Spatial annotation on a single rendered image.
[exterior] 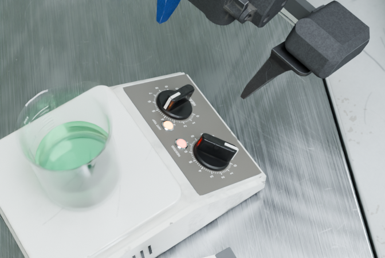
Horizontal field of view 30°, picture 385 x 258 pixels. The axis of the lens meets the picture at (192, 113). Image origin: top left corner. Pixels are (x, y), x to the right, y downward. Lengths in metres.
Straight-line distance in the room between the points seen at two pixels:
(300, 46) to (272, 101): 0.20
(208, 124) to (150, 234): 0.12
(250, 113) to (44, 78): 0.20
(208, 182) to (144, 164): 0.06
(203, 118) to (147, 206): 0.12
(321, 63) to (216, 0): 0.08
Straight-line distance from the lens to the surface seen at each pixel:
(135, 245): 0.55
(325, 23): 0.49
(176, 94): 0.59
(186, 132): 0.60
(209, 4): 0.45
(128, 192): 0.54
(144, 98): 0.60
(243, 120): 0.66
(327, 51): 0.47
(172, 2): 0.57
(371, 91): 0.69
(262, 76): 0.53
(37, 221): 0.54
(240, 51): 0.70
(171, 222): 0.55
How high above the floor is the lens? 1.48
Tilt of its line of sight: 62 degrees down
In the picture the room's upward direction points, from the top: 2 degrees counter-clockwise
